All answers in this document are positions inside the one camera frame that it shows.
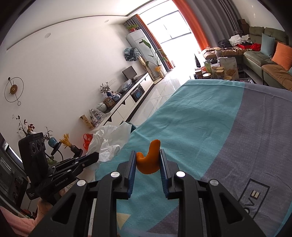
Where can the orange cushion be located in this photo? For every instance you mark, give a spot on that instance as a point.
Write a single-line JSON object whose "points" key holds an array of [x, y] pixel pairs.
{"points": [[281, 55]]}

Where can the white standing air conditioner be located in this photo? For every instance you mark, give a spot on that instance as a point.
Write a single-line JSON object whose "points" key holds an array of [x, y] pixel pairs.
{"points": [[139, 43]]}

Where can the green brown sectional sofa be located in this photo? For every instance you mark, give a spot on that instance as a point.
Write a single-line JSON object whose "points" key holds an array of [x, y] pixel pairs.
{"points": [[257, 59]]}

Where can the small potted plant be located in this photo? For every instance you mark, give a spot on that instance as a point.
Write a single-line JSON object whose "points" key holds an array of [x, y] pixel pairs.
{"points": [[132, 27]]}

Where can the yellow printed box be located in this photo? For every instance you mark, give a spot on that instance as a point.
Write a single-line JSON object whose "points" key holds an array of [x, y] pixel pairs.
{"points": [[86, 122]]}

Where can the black clothes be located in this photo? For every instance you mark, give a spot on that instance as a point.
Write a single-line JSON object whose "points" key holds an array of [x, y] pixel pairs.
{"points": [[224, 43]]}

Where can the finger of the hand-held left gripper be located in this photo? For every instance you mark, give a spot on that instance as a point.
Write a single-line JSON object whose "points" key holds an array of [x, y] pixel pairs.
{"points": [[66, 161], [89, 159]]}

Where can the blue cushion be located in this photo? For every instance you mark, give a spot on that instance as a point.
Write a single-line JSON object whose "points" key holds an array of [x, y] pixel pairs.
{"points": [[267, 45]]}

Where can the wide orange grey curtain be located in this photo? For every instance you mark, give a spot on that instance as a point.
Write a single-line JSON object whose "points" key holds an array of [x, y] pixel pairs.
{"points": [[205, 22]]}

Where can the white trash bag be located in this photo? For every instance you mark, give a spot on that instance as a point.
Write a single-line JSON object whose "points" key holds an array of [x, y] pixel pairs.
{"points": [[109, 139]]}

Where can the yellow wheat in dark vase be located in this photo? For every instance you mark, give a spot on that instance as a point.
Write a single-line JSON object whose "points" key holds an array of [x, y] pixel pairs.
{"points": [[68, 142]]}

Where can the white porcelain jar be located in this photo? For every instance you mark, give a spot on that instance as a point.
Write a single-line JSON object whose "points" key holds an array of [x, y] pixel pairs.
{"points": [[101, 107]]}

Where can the black pointed bag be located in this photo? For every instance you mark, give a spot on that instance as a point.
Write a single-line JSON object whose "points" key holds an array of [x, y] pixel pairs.
{"points": [[198, 61]]}

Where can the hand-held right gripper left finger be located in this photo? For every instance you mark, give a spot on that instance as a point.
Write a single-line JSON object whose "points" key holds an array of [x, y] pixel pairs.
{"points": [[131, 177]]}

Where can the beige snack box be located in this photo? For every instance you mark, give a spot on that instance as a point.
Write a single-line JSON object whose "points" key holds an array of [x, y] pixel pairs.
{"points": [[228, 68]]}

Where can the covered standing fan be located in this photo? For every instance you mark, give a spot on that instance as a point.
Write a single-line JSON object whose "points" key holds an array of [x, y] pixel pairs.
{"points": [[131, 54]]}

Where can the red cloth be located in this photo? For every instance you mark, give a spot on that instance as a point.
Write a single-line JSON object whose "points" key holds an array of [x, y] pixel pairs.
{"points": [[256, 47]]}

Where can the cluttered coffee table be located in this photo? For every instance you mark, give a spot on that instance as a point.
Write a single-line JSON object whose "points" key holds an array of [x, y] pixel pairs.
{"points": [[246, 79]]}

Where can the black monitor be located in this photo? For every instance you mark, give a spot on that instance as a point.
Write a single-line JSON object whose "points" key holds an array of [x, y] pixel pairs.
{"points": [[129, 73]]}

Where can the narrow grey orange curtain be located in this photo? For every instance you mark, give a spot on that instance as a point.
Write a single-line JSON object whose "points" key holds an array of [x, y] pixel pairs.
{"points": [[155, 43]]}

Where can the pile of white clothes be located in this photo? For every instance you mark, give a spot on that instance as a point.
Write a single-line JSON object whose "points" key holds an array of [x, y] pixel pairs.
{"points": [[238, 39]]}

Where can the orange peel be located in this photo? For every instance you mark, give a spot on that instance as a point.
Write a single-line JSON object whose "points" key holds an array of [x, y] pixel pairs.
{"points": [[148, 164]]}

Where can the tall leafy plant yellow pot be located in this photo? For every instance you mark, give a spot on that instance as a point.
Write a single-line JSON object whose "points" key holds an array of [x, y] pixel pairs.
{"points": [[158, 68]]}

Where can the blue vase with twigs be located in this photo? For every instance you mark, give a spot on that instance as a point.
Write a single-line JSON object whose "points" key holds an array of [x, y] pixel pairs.
{"points": [[106, 90]]}

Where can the person's left forearm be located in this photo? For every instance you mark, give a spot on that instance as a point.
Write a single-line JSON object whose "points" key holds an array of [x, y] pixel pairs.
{"points": [[22, 221]]}

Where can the window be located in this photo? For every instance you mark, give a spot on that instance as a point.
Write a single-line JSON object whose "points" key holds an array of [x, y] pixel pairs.
{"points": [[168, 27]]}

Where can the white black media cabinet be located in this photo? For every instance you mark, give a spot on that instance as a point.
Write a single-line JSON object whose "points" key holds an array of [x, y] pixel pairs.
{"points": [[127, 102]]}

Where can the brown stacked boxes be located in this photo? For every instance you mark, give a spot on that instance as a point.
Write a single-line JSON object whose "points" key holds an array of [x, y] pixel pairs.
{"points": [[243, 26]]}

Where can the red leaf plant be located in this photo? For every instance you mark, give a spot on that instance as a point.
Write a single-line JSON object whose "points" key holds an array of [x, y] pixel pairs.
{"points": [[24, 126]]}

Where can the red plastic bag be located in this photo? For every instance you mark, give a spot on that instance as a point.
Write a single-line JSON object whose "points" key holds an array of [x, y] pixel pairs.
{"points": [[87, 141]]}

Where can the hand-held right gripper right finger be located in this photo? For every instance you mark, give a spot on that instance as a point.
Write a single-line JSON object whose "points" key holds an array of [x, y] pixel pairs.
{"points": [[164, 177]]}

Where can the blue round vase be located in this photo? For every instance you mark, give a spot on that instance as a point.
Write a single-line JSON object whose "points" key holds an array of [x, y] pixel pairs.
{"points": [[52, 141]]}

